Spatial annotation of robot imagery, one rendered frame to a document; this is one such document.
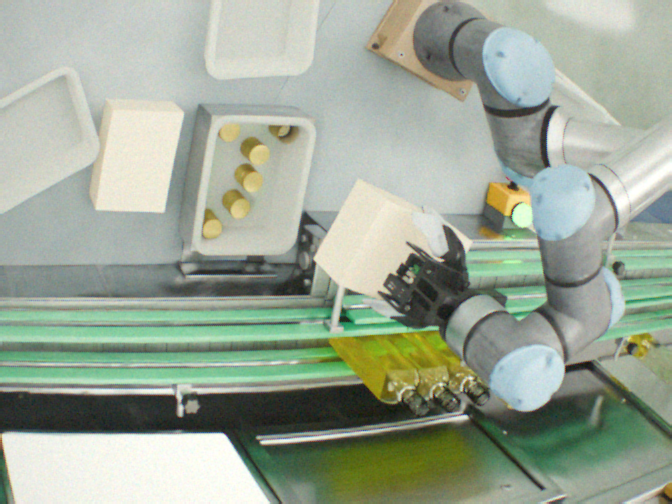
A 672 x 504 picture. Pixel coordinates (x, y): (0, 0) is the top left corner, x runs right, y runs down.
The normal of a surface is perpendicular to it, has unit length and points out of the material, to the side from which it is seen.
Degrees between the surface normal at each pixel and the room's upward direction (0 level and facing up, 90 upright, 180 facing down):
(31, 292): 90
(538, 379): 0
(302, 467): 90
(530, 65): 9
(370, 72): 0
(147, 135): 0
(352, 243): 90
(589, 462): 90
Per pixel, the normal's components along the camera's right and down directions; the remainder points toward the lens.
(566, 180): -0.30, -0.79
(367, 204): -0.77, -0.31
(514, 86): 0.37, 0.29
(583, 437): 0.17, -0.92
